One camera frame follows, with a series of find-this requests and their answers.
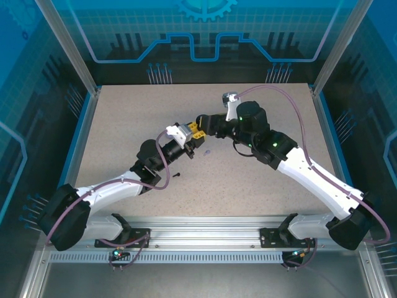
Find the black earbud charging case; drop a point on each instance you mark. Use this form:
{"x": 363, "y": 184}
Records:
{"x": 201, "y": 126}

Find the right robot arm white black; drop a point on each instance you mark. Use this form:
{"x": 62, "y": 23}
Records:
{"x": 314, "y": 183}

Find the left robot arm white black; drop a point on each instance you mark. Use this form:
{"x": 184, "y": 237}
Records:
{"x": 108, "y": 192}

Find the small LED connector board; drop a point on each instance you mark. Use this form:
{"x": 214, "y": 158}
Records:
{"x": 117, "y": 253}
{"x": 298, "y": 254}

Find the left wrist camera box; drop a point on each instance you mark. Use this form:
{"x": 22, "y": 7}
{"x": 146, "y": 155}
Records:
{"x": 178, "y": 133}

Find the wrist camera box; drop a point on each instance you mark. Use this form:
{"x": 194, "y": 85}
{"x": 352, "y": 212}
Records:
{"x": 178, "y": 133}
{"x": 231, "y": 108}

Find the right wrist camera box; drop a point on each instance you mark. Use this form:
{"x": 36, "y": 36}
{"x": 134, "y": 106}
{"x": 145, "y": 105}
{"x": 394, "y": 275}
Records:
{"x": 231, "y": 108}

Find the aluminium table side rail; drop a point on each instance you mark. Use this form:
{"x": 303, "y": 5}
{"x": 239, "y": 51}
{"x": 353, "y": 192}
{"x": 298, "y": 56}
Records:
{"x": 332, "y": 155}
{"x": 76, "y": 155}

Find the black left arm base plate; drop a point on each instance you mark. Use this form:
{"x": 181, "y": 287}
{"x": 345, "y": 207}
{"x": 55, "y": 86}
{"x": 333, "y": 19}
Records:
{"x": 139, "y": 239}

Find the aluminium mounting rail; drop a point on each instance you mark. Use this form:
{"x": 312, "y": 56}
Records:
{"x": 201, "y": 232}

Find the aluminium frame post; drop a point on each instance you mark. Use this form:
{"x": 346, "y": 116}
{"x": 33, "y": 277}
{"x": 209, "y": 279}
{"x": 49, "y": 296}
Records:
{"x": 76, "y": 56}
{"x": 334, "y": 56}

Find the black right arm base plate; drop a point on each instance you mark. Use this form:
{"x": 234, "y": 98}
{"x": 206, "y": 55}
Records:
{"x": 268, "y": 237}

